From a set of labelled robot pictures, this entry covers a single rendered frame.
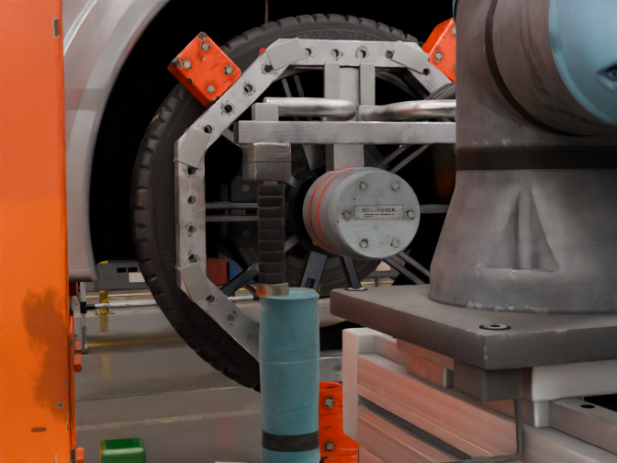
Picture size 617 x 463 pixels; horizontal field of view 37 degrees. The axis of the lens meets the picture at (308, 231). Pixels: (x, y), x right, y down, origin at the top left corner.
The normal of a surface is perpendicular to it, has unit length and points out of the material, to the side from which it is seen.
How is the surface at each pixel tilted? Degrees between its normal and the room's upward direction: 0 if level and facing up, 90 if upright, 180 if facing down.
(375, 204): 90
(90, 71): 90
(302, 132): 90
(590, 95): 141
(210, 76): 90
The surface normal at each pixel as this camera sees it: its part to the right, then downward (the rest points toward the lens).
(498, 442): -0.94, 0.03
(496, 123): -0.73, 0.04
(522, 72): -0.90, 0.44
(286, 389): -0.09, 0.10
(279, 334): -0.31, 0.01
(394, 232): 0.24, 0.05
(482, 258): -0.69, -0.26
